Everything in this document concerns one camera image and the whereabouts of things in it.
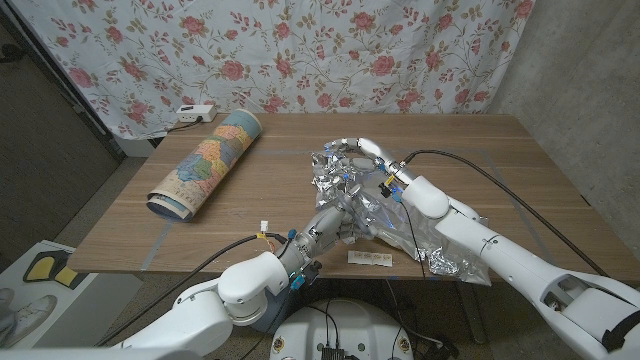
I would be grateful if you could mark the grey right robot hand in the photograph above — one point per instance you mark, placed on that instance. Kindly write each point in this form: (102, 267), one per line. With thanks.
(380, 152)

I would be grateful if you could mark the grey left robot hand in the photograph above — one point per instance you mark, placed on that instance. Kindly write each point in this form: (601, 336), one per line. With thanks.
(320, 230)

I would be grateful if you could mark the aluminum foil sheet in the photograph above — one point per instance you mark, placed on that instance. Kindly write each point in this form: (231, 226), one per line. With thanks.
(430, 235)

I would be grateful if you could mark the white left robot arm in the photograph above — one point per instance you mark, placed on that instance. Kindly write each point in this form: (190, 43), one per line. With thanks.
(215, 310)

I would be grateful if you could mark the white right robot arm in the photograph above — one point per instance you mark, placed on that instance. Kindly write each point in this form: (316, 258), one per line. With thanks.
(510, 265)

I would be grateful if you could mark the rolled map wrapping paper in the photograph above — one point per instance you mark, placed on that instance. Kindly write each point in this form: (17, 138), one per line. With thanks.
(210, 160)

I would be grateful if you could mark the white label strip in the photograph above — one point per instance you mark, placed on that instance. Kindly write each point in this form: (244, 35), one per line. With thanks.
(370, 258)

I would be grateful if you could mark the grey blue round base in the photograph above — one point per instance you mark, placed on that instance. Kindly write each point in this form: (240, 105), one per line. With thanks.
(285, 312)

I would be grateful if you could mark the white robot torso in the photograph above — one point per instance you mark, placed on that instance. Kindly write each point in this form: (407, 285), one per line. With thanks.
(345, 325)

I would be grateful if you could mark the white power strip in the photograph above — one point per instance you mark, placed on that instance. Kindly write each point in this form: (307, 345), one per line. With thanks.
(196, 113)

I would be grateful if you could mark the grey table leg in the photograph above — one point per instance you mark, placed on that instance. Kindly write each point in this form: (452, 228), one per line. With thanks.
(472, 315)

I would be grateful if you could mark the white floor sheet yellow shapes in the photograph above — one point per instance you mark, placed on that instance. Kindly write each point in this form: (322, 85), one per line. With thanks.
(90, 295)

